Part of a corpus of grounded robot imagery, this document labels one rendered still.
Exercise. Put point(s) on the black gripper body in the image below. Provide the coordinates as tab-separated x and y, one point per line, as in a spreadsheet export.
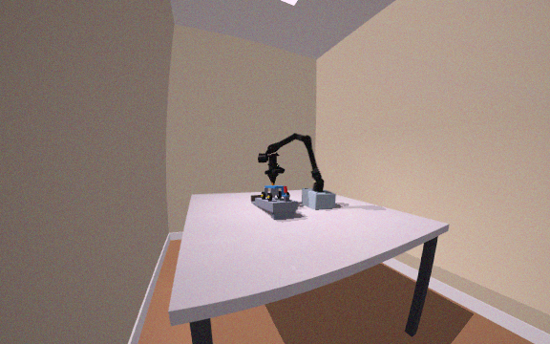
273	169

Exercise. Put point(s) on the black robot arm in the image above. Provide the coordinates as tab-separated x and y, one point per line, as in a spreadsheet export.
272	148

